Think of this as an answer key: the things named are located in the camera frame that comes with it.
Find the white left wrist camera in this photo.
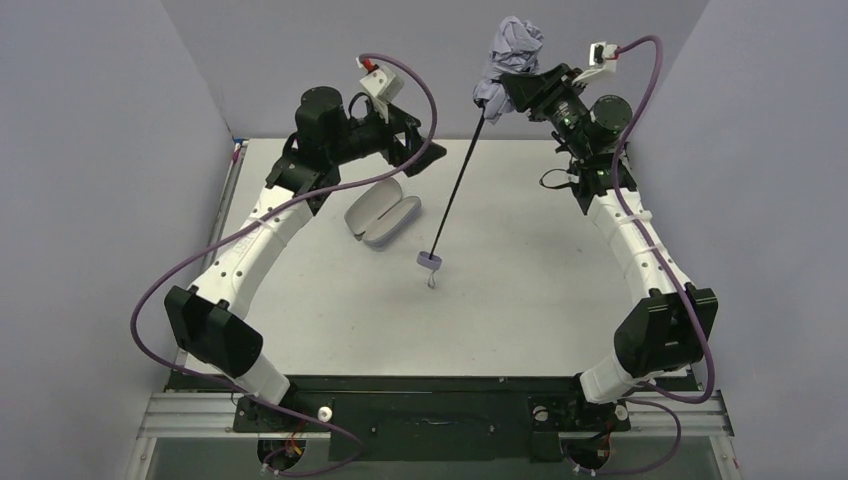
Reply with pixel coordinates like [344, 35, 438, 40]
[357, 59, 405, 124]

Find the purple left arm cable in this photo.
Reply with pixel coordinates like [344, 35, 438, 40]
[129, 52, 440, 480]

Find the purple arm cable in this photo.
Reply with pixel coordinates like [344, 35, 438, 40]
[596, 34, 718, 478]
[129, 52, 440, 480]

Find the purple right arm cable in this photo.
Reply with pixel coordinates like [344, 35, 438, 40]
[596, 34, 718, 478]

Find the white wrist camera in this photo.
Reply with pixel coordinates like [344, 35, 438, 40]
[357, 59, 405, 124]
[573, 41, 619, 86]

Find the aluminium front mounting rail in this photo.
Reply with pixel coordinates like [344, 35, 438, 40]
[137, 393, 734, 439]

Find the lavender umbrella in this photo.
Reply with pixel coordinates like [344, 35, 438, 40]
[416, 16, 544, 290]

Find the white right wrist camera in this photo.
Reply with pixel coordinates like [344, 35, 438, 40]
[573, 41, 619, 86]

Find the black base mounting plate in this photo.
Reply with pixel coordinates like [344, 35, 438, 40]
[165, 374, 700, 464]

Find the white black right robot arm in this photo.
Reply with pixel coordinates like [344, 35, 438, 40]
[498, 64, 718, 406]

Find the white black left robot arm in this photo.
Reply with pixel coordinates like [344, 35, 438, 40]
[164, 86, 447, 405]

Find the lavender umbrella case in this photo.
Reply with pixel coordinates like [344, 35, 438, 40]
[344, 178, 422, 250]

